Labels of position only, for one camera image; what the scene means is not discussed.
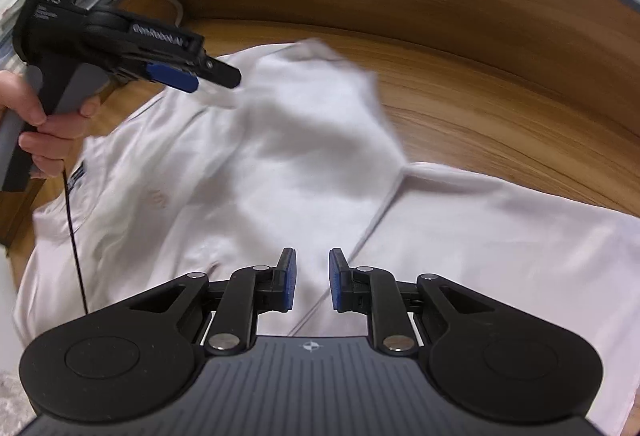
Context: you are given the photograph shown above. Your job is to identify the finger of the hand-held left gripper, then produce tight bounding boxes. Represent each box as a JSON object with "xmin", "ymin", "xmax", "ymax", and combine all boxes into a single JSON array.
[{"xmin": 145, "ymin": 56, "xmax": 243, "ymax": 93}]

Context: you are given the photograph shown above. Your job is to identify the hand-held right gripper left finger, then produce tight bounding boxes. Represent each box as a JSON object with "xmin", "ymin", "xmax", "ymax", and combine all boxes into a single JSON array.
[{"xmin": 121, "ymin": 247, "xmax": 297, "ymax": 357}]

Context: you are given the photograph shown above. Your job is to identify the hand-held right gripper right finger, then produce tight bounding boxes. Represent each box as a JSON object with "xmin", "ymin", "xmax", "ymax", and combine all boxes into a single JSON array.
[{"xmin": 328, "ymin": 248, "xmax": 501, "ymax": 357}]

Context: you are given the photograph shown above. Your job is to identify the white shirt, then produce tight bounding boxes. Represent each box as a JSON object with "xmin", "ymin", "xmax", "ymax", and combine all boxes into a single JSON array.
[{"xmin": 12, "ymin": 38, "xmax": 640, "ymax": 436}]

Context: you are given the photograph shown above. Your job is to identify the person's left hand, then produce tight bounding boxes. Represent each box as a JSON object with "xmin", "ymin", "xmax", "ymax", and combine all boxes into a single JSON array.
[{"xmin": 0, "ymin": 70, "xmax": 101, "ymax": 179}]

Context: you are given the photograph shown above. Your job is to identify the wooden headboard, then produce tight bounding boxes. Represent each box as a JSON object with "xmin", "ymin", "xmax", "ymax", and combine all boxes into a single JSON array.
[{"xmin": 162, "ymin": 0, "xmax": 640, "ymax": 137}]

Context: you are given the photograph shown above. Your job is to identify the black cable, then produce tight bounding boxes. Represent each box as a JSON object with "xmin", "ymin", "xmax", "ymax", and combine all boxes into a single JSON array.
[{"xmin": 61, "ymin": 168, "xmax": 90, "ymax": 315}]

